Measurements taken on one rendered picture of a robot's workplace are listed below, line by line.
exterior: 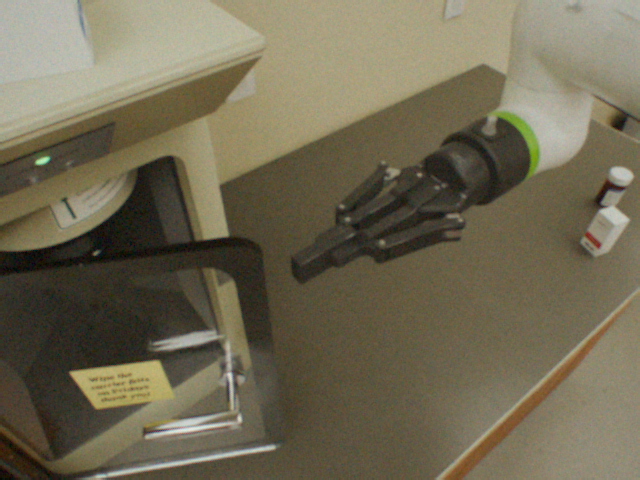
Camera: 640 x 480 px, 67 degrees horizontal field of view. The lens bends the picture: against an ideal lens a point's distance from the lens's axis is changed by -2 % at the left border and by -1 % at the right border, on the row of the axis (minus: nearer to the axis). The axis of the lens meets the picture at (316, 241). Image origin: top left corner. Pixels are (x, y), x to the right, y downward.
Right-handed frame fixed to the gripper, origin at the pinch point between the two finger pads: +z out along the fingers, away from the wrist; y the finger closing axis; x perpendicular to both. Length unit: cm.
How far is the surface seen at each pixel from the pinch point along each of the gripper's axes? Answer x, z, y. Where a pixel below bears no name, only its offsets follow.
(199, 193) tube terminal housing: -3.5, 6.9, -11.5
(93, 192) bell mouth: -6.6, 15.7, -14.3
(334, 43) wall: 13, -46, -55
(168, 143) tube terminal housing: -10.4, 8.6, -11.5
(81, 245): 2.6, 18.6, -18.7
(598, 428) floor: 128, -94, 31
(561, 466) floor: 128, -73, 31
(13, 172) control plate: -18.2, 20.3, -3.9
